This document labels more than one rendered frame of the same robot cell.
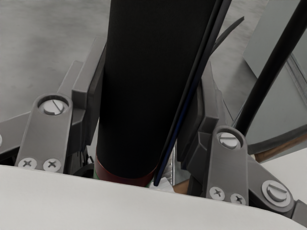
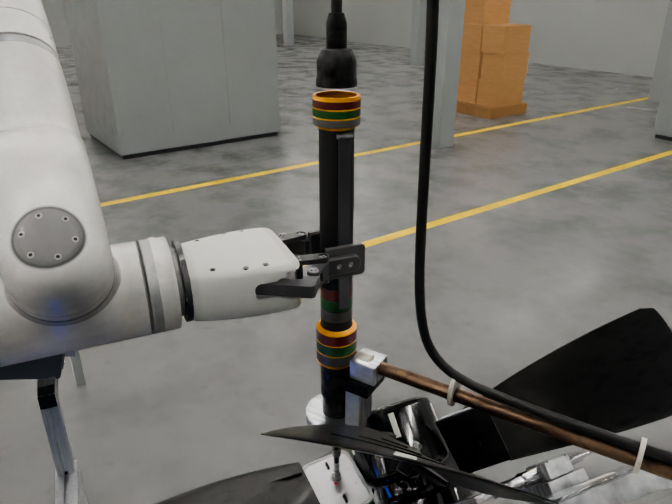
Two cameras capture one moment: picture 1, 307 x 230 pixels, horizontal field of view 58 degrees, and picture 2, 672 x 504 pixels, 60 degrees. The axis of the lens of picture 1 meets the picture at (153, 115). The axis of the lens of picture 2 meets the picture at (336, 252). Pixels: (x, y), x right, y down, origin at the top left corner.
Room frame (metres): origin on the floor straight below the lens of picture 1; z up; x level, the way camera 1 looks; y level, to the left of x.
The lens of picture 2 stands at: (-0.06, -0.50, 1.74)
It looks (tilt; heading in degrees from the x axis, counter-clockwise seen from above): 25 degrees down; 74
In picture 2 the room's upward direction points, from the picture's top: straight up
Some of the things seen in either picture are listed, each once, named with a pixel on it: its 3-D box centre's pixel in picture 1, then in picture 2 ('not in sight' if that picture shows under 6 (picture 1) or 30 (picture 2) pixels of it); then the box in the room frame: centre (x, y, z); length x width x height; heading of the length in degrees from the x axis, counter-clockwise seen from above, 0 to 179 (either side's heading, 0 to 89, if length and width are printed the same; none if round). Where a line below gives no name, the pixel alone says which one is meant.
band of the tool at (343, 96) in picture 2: not in sight; (336, 111); (0.09, 0.01, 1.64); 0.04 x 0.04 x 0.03
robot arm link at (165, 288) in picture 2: not in sight; (161, 283); (-0.08, -0.01, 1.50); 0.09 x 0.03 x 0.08; 97
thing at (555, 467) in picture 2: not in sight; (549, 469); (0.44, 0.04, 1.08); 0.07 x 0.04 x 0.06; 17
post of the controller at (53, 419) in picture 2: not in sight; (56, 431); (-0.33, 0.49, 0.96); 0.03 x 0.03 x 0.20; 7
